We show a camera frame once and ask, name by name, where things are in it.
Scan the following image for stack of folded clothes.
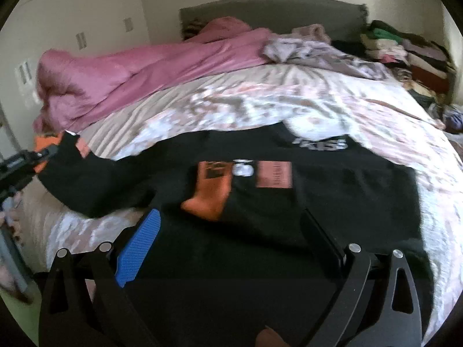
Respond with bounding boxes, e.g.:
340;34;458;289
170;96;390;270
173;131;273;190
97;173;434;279
360;21;455;118

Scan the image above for white built-in wardrobe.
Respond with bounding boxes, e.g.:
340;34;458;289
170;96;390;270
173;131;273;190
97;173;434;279
1;0;149;158

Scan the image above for lilac crumpled garment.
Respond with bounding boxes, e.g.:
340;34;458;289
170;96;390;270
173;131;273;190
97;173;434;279
262;23;392;81

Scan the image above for pink quilt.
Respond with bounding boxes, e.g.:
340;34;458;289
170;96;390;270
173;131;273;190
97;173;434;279
33;16;271;134

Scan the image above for black printed sweatshirt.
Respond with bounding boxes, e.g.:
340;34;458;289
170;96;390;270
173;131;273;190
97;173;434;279
38;123;434;346

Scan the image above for pink white chenille bedspread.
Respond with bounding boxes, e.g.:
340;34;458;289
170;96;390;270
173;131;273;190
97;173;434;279
21;62;463;344

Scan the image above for grey green headboard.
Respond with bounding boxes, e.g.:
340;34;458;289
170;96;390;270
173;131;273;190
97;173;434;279
179;0;368;42

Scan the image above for striped dark pillow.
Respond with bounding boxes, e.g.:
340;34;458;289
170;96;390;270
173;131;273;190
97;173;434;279
181;18;208;41

